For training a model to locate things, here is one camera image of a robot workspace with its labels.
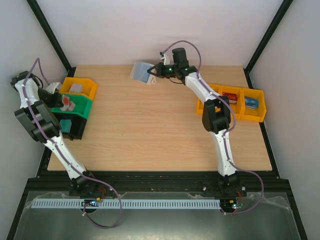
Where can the yellow bin with blue cards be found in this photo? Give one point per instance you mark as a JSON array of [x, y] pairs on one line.
[[259, 114]]

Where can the right black frame post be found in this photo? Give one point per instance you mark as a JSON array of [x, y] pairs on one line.
[[276, 20]]

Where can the yellow bin with red cards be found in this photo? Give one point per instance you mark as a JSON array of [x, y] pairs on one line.
[[239, 107]]

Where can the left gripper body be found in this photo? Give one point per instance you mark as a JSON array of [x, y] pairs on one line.
[[50, 101]]

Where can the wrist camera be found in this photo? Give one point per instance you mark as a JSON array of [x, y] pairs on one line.
[[53, 87], [165, 58]]

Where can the white card holder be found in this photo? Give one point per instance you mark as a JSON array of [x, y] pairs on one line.
[[140, 74]]

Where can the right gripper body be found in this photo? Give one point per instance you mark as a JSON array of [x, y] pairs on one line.
[[159, 70]]

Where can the teal holder in black bin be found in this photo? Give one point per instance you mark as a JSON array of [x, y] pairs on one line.
[[66, 125]]

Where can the white slotted cable duct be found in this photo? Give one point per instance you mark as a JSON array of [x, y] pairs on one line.
[[144, 204]]

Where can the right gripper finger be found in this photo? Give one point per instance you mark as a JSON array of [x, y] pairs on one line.
[[154, 72], [156, 68]]

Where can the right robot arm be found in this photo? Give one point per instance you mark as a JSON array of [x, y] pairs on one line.
[[216, 114]]

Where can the left black frame post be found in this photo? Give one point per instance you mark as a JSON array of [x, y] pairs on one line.
[[42, 20]]

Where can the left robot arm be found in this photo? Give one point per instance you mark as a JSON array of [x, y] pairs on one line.
[[35, 115]]

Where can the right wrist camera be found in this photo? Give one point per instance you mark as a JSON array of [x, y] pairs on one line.
[[165, 58]]

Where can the black frame post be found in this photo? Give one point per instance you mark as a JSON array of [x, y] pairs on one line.
[[42, 20], [276, 20]]

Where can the yellow bin far left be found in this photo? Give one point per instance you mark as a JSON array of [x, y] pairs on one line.
[[90, 87]]

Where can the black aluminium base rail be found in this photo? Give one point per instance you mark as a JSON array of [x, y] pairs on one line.
[[205, 183]]

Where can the grey holder in yellow bin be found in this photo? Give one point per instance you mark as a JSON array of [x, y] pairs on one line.
[[76, 88]]

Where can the yellow bin with black cards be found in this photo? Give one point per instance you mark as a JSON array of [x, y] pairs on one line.
[[200, 105]]

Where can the blue card stack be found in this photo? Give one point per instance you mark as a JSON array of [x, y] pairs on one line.
[[251, 103]]

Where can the red card stack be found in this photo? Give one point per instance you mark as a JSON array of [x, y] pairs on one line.
[[232, 97]]

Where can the green bin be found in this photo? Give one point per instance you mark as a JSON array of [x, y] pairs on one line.
[[80, 105]]

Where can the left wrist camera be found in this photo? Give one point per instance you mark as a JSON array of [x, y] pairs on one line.
[[53, 87]]

